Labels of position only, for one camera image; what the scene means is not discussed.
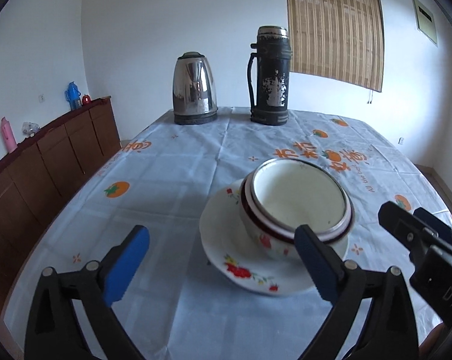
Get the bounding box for black thermos flask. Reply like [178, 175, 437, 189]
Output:
[247, 26, 290, 125]

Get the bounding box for light blue printed tablecloth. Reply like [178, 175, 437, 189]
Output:
[3, 106, 452, 360]

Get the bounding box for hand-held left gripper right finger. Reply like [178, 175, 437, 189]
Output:
[294, 224, 419, 360]

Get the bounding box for bamboo window blind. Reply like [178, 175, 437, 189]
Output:
[283, 0, 385, 93]

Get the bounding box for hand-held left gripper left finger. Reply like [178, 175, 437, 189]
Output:
[25, 225, 151, 360]

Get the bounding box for white wall panel box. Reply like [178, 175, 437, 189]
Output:
[411, 0, 438, 48]

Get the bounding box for white red-flower plate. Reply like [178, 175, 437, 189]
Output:
[199, 178, 350, 298]

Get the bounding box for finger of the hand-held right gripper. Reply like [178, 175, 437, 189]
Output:
[378, 201, 443, 262]
[414, 207, 452, 241]

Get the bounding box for stainless steel bowl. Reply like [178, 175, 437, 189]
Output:
[238, 178, 352, 260]

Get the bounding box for brown wooden sideboard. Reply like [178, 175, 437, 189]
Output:
[0, 95, 122, 308]

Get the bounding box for stainless steel electric kettle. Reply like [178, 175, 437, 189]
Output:
[172, 51, 218, 125]

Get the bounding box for blue thermos jug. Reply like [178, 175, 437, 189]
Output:
[64, 81, 81, 111]

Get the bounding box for white enamel bowl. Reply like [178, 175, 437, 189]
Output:
[250, 158, 352, 242]

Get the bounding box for pink flask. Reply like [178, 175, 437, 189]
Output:
[0, 117, 18, 154]

